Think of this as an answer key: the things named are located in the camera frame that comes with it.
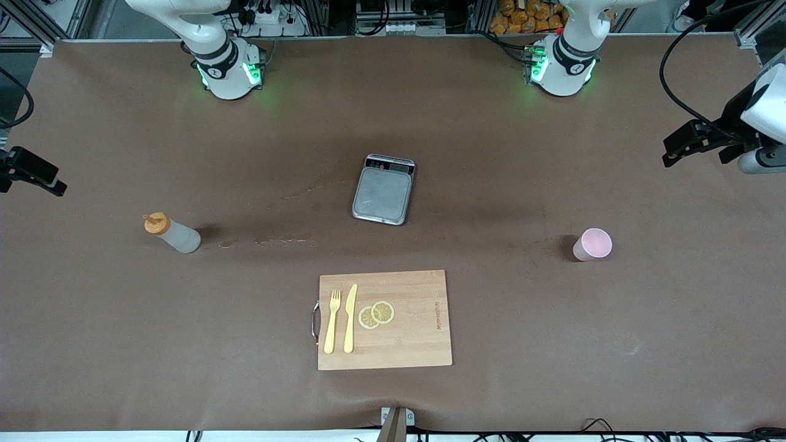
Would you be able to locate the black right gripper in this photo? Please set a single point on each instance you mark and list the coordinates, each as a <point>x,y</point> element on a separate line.
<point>23,164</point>

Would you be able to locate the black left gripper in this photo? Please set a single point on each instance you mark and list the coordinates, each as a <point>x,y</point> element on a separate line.
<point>732,116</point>

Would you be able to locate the squeeze bottle with orange cap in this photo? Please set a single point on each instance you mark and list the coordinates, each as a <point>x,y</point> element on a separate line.
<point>181,238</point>

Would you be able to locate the pink plastic cup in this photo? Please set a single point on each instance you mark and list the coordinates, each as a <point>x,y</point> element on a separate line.
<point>592,245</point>

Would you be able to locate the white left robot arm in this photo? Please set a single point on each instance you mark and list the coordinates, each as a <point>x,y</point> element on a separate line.
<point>568,61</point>

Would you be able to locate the bag of orange snacks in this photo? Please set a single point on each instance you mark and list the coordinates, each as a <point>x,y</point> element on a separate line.
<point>522,18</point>

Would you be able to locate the white power strip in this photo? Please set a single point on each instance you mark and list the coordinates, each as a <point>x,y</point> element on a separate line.
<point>270,18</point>

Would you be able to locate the yellow plastic fork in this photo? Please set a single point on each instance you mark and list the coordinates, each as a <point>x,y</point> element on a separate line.
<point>331,325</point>

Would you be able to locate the silver digital kitchen scale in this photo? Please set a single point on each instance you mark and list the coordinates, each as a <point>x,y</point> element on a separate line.
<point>382,196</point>

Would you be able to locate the yellow plastic knife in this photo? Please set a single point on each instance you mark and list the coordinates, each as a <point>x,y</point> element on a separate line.
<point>350,319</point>

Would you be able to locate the wooden cutting board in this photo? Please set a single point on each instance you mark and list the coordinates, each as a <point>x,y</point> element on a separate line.
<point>417,331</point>

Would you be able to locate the lemon slice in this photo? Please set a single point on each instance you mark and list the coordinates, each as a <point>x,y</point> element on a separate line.
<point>366,319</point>
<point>383,312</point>

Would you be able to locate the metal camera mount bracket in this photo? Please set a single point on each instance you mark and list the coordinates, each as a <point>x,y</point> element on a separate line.
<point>396,426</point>

